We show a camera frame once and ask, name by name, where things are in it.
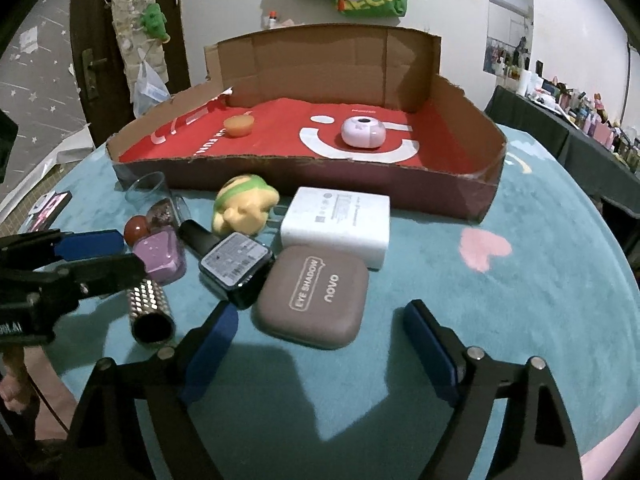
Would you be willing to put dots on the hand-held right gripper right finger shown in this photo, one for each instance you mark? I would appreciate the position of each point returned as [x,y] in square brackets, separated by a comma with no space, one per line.
[431,350]

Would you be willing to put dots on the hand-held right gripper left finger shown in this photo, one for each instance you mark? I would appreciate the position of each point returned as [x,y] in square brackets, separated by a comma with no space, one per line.
[210,350]

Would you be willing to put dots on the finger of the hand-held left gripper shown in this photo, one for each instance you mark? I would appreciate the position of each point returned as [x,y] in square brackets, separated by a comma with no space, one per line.
[90,245]
[107,271]

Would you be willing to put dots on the purple nail polish bottle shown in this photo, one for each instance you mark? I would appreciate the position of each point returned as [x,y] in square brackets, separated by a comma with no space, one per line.
[160,256]

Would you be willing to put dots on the studded silver block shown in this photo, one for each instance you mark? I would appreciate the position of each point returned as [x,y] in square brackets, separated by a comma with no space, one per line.
[150,310]

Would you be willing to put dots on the clear glass cup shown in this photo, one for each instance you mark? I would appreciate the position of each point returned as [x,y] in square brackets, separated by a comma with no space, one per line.
[145,187]

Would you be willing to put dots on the dark labelled bottle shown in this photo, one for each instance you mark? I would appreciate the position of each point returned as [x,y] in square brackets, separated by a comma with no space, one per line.
[232,262]

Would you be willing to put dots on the white charger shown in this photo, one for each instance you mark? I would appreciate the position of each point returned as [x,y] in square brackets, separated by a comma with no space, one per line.
[340,222]

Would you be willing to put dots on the cardboard box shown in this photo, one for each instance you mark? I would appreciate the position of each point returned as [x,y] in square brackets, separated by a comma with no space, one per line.
[450,125]

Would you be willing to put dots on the person's left hand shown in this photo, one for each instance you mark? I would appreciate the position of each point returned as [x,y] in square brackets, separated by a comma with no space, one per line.
[11,390]

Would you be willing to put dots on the red-brown round ball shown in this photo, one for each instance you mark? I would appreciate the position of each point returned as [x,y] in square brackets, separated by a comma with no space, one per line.
[137,228]

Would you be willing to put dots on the flat pink-screen device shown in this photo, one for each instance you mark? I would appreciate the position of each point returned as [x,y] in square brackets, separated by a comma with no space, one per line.
[50,210]

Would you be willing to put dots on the yellow and green toy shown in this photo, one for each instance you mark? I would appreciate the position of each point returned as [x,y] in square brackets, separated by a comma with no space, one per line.
[242,205]

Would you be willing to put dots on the clear plastic bag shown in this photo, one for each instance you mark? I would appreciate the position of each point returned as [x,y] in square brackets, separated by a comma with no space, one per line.
[149,90]

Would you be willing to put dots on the grey starry sheet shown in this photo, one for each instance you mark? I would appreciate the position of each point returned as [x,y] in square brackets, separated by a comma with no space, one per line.
[40,85]

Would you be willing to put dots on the orange round soap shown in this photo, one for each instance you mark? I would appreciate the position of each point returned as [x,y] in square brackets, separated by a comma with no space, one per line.
[239,125]

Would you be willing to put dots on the brown wooden door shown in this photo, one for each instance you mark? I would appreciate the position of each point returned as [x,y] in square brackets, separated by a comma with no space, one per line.
[90,20]

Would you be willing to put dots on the red printed paper liner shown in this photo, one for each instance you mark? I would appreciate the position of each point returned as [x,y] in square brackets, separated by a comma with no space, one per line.
[285,130]

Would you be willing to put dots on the pink round device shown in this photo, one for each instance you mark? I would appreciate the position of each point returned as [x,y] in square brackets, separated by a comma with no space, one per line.
[363,132]

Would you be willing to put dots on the green plush toy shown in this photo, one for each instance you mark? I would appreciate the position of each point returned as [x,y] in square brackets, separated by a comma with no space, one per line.
[155,21]

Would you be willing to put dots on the dark cloth covered table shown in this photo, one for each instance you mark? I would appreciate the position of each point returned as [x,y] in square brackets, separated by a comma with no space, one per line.
[555,135]

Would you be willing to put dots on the row of small bottles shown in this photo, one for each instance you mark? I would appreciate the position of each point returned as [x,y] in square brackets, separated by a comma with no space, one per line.
[585,105]

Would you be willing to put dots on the white bottle with red cap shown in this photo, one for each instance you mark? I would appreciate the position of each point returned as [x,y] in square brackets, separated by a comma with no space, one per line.
[272,19]

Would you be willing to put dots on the hanging wall organiser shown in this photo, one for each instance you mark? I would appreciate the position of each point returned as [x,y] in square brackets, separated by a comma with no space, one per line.
[131,45]

